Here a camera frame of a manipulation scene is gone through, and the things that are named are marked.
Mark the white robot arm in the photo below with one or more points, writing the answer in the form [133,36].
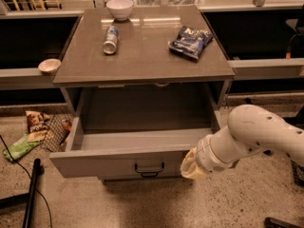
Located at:
[250,129]

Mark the green snack bag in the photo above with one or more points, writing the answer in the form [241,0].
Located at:
[19,149]

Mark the grey top drawer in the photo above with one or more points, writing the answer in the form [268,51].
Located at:
[114,128]

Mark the white bowl on cabinet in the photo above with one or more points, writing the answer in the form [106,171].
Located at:
[120,9]

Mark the silver blue can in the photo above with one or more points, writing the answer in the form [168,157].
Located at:
[111,39]

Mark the blue chip bag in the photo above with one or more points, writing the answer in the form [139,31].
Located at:
[190,42]

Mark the black wire basket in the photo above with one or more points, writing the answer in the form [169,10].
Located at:
[52,140]

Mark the black stand leg left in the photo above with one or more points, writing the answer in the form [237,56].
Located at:
[27,198]

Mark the black drawer handle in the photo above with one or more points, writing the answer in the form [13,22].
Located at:
[146,172]

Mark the black object bottom right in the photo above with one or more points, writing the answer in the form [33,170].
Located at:
[277,223]

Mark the dark basket right edge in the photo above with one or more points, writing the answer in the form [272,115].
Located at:
[298,173]

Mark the grey drawer cabinet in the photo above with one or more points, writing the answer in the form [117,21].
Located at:
[142,57]

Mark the orange item in basket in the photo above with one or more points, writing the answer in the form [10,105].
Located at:
[66,124]

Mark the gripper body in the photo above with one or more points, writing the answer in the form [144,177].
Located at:
[211,161]

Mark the brown snack bag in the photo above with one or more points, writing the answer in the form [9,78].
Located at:
[37,125]

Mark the small white bowl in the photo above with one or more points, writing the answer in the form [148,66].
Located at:
[49,66]

